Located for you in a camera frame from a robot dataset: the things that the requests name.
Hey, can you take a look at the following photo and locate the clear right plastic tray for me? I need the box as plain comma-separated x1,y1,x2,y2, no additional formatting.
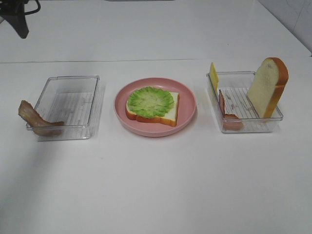
206,71,283,133

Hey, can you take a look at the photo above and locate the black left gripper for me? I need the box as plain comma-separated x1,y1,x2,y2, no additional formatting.
0,0,29,39

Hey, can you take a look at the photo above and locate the pink round plate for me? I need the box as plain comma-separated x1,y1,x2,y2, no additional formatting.
114,78,196,137

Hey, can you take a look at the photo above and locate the bacon strip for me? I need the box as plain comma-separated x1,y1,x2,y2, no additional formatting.
219,90,243,131
18,100,65,137

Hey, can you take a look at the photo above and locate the clear left plastic tray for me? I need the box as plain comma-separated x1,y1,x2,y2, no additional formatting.
26,75,105,141

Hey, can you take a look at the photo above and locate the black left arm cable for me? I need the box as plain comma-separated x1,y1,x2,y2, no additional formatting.
23,0,41,16

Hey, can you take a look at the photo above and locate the yellow cheese slice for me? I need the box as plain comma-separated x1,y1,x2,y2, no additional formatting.
210,62,219,93

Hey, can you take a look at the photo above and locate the green lettuce leaf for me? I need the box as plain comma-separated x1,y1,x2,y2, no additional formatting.
128,86,174,118

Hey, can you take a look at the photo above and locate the toast bread slice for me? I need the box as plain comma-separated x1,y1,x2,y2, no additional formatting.
125,92,180,127
247,57,289,118

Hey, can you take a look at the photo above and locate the clear plastic tray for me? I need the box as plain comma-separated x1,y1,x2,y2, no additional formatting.
206,71,283,133
26,75,105,141

